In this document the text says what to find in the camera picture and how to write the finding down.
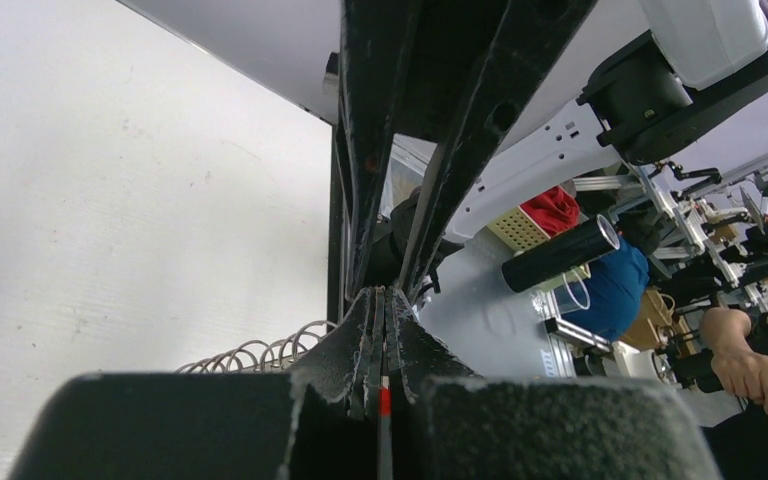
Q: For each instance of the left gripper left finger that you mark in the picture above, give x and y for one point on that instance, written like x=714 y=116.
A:
x=309 y=421

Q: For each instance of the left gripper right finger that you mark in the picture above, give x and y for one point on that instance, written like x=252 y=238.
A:
x=451 y=423

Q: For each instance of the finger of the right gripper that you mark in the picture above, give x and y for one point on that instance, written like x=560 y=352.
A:
x=375 y=51
x=527 y=42

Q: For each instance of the keyring with coloured keys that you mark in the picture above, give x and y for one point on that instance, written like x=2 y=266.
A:
x=258 y=354

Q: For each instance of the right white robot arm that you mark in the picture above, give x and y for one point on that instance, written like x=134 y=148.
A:
x=461 y=73

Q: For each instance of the operator forearm and hand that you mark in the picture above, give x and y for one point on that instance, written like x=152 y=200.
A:
x=740 y=370

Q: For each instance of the red cloth in basket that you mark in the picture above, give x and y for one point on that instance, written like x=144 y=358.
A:
x=554 y=211

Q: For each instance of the yellow perforated basket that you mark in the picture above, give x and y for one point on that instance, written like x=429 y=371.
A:
x=518 y=230

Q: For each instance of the black cylinder on bench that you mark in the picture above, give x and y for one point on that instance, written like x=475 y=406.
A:
x=580 y=245

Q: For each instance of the person in blue shirt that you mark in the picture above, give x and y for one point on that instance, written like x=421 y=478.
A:
x=616 y=286

